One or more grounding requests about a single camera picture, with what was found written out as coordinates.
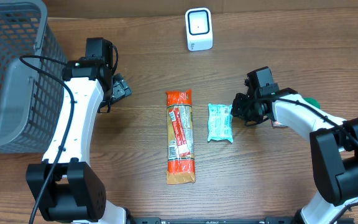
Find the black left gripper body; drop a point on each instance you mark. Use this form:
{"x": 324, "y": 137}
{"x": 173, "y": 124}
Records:
{"x": 120, "y": 89}

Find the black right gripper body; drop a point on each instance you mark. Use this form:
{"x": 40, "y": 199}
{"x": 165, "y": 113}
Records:
{"x": 244, "y": 109}

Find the small orange white box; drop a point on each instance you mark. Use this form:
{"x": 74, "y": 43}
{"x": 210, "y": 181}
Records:
{"x": 276, "y": 124}

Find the teal snack packet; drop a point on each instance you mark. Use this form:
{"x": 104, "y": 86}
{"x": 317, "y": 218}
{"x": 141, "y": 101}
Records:
{"x": 220, "y": 123}

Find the green capped bottle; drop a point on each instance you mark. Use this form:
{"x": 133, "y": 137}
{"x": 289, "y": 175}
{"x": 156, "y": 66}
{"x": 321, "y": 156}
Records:
{"x": 313, "y": 102}

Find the long orange spaghetti packet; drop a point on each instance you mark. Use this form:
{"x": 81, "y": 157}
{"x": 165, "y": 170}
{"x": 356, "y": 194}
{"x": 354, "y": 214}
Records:
{"x": 180, "y": 140}

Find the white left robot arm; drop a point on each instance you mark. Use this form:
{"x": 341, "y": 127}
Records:
{"x": 64, "y": 186}

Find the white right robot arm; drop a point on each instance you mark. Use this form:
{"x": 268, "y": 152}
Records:
{"x": 333, "y": 142}

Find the white barcode scanner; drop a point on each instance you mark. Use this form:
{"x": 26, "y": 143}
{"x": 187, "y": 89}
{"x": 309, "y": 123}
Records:
{"x": 199, "y": 30}

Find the grey plastic mesh basket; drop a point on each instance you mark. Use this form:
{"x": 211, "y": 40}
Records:
{"x": 30, "y": 102}

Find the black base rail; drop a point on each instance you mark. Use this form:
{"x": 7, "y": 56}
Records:
{"x": 157, "y": 220}

